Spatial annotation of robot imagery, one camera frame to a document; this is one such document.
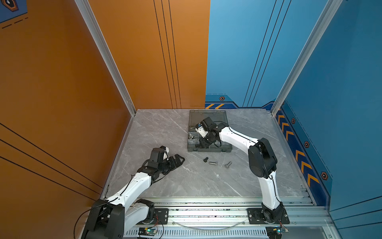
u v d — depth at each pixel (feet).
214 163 2.99
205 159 3.06
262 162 1.81
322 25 2.44
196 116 3.83
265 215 2.11
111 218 1.33
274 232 2.30
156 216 2.39
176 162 2.53
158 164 2.21
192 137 3.36
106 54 2.81
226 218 2.46
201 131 2.87
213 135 2.29
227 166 2.93
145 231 2.33
